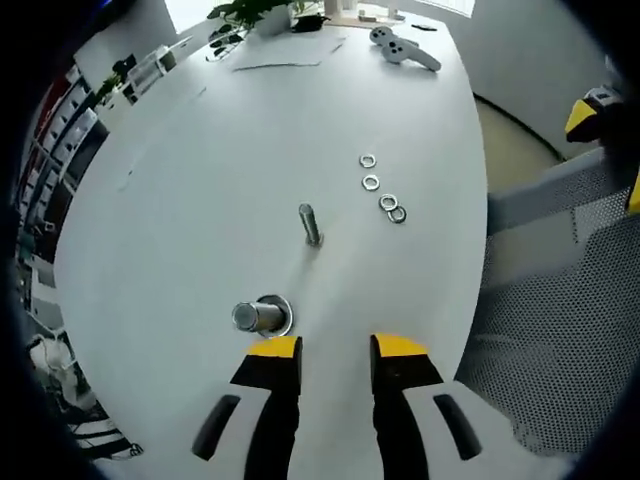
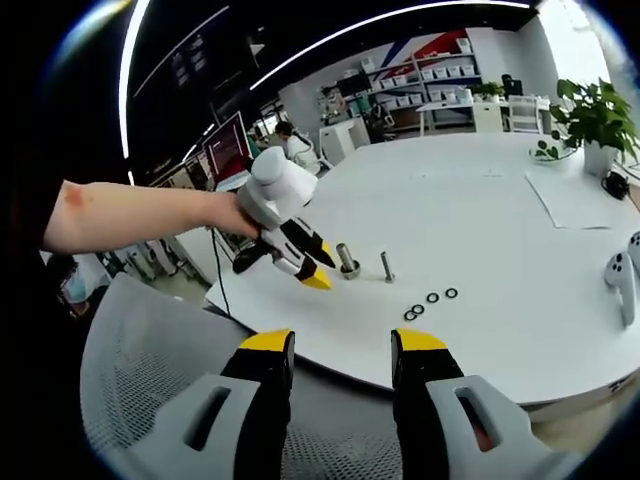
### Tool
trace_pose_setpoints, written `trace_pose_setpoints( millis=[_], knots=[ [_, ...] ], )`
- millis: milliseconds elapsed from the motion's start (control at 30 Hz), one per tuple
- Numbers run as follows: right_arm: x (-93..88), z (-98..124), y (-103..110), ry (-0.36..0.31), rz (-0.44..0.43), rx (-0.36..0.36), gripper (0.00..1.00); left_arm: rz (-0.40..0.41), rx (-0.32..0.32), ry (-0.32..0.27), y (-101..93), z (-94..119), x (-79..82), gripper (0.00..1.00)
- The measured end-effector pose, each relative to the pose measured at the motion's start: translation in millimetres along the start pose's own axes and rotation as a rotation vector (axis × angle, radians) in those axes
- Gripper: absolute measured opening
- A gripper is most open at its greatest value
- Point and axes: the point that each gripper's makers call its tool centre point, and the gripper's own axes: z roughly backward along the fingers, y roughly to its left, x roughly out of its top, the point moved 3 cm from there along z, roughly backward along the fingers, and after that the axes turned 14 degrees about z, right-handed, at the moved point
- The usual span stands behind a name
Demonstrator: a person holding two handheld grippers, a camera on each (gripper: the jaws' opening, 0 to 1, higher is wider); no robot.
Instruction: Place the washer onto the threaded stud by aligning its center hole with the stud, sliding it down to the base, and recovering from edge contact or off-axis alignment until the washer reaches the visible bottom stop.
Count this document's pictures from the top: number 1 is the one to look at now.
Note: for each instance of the white plant pot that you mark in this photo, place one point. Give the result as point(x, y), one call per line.
point(274, 24)

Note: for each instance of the white handheld controller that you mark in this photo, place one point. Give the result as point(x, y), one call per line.
point(382, 35)
point(407, 52)

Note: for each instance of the large green potted plant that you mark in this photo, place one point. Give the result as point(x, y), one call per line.
point(245, 12)

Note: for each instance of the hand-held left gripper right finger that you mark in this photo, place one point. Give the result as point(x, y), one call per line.
point(400, 370)

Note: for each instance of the large metal washer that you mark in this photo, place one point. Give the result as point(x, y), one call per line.
point(403, 216)
point(289, 310)

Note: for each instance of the small green plant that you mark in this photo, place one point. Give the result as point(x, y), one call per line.
point(107, 87)

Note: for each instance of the small metal washer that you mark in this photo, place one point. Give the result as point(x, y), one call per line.
point(364, 182)
point(381, 202)
point(362, 161)

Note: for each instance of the white slatted chair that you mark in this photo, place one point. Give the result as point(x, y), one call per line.
point(150, 70)

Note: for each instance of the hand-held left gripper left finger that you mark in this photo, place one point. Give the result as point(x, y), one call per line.
point(272, 370)

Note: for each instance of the white paper sheet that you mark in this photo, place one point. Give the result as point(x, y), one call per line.
point(290, 52)

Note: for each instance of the shelf with white boxes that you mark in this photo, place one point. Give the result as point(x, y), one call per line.
point(55, 150)

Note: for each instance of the thick threaded stud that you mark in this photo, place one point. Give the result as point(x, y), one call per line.
point(260, 316)

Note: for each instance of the grey mesh chair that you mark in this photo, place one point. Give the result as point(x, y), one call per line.
point(550, 325)

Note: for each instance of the thin threaded stud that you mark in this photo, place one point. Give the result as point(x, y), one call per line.
point(310, 225)

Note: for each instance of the black phone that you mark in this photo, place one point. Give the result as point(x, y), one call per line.
point(424, 26)

